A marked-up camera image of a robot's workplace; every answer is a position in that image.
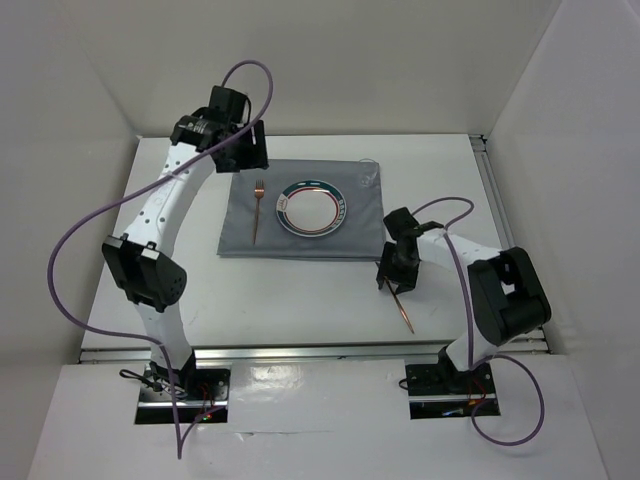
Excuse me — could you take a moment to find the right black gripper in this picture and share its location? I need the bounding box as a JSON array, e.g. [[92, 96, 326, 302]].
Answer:
[[375, 241, 421, 294]]

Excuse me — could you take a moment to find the copper knife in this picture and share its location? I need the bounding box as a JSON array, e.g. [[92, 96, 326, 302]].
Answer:
[[389, 287, 415, 335]]

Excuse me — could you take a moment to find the copper fork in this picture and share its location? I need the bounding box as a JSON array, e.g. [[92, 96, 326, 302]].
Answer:
[[252, 179, 265, 244]]

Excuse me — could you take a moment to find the white plate green red rim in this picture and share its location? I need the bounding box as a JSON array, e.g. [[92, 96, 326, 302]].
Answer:
[[275, 180, 347, 238]]

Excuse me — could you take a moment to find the grey cloth napkin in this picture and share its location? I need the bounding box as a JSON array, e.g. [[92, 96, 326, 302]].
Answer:
[[217, 159, 386, 261]]

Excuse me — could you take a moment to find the clear plastic cup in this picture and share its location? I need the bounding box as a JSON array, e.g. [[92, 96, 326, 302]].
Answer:
[[358, 158, 380, 189]]

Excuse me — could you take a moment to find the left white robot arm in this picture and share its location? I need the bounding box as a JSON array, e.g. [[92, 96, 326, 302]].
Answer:
[[102, 86, 268, 399]]

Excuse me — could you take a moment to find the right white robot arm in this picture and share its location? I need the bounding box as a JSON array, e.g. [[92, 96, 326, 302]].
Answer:
[[376, 207, 551, 395]]

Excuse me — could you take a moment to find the aluminium rail front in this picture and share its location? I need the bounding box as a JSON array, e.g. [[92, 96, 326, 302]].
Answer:
[[78, 340, 550, 364]]

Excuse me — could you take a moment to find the aluminium rail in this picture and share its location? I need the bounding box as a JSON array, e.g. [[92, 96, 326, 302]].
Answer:
[[78, 340, 550, 364], [468, 133, 546, 346]]

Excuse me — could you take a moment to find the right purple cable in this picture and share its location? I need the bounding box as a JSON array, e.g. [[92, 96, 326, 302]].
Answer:
[[414, 197, 546, 446]]

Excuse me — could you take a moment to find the purple cable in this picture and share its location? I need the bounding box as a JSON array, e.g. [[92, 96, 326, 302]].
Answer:
[[414, 197, 546, 446], [46, 60, 276, 460]]

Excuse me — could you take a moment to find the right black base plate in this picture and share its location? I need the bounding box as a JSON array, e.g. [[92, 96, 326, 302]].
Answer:
[[398, 364, 501, 420]]

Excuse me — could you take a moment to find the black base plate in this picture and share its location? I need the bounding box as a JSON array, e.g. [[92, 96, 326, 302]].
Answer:
[[119, 363, 232, 424], [398, 364, 501, 420]]

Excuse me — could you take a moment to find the aluminium rail right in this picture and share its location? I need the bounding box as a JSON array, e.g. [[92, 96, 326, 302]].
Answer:
[[468, 133, 546, 346]]

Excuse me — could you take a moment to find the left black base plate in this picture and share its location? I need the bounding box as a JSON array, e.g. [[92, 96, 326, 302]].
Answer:
[[119, 363, 232, 424]]

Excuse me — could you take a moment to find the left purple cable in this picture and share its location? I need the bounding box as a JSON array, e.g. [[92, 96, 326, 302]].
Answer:
[[46, 60, 276, 460]]

